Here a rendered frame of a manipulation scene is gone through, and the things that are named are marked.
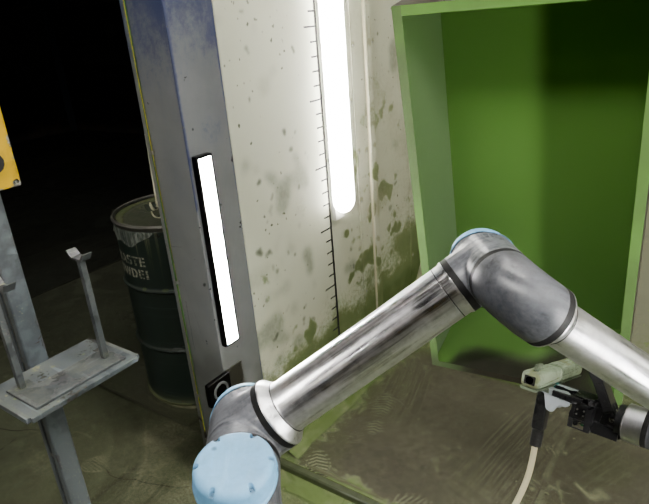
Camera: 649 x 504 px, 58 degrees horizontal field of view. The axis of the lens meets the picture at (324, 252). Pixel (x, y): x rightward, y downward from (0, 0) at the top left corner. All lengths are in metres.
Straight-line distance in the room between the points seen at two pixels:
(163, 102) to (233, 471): 1.07
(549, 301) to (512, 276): 0.07
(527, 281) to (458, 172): 1.08
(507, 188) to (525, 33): 0.50
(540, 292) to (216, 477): 0.63
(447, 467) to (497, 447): 0.23
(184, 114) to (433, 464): 1.52
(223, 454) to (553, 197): 1.35
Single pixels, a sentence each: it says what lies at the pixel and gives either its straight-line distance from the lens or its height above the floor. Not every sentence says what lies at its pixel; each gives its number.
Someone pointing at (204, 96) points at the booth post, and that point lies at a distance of 1.79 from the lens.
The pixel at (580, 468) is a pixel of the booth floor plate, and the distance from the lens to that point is 2.44.
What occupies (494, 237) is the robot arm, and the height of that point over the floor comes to 1.22.
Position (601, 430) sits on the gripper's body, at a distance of 1.62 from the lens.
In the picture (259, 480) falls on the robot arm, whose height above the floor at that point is 0.90.
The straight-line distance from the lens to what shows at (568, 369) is 1.70.
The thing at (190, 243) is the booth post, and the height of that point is 1.00.
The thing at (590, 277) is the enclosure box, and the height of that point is 0.74.
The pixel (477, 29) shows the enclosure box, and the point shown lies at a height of 1.55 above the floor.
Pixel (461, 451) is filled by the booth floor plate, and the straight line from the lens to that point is 2.42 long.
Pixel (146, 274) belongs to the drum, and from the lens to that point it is 2.60.
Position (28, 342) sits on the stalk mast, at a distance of 1.80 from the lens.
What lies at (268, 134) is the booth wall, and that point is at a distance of 1.99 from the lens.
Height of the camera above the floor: 1.62
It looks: 22 degrees down
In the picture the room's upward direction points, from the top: 5 degrees counter-clockwise
